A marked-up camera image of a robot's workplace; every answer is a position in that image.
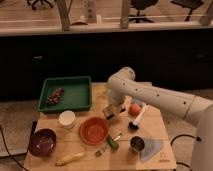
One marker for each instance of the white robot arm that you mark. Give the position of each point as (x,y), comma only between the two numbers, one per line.
(193,109)

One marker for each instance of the green plastic tray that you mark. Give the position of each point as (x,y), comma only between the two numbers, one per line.
(77,95)

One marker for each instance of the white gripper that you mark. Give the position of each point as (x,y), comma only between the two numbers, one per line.
(116,102)

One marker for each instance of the orange fruit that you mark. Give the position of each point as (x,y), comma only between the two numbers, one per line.
(134,110)

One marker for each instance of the whiteboard eraser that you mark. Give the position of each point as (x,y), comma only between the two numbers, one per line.
(109,113)

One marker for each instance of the orange bowl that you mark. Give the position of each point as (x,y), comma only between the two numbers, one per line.
(94,131)

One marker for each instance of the grey cloth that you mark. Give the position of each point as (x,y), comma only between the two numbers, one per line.
(151,148)

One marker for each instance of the small metal clip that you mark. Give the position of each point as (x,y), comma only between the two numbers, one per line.
(100,152)

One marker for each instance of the brown pine cone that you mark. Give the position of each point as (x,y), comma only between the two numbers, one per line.
(54,98)

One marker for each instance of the white paper cup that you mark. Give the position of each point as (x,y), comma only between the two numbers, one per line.
(67,119)

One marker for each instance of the dark purple bowl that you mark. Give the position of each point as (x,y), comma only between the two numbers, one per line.
(42,143)

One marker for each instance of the yellow banana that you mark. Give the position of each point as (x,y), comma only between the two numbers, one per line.
(69,158)

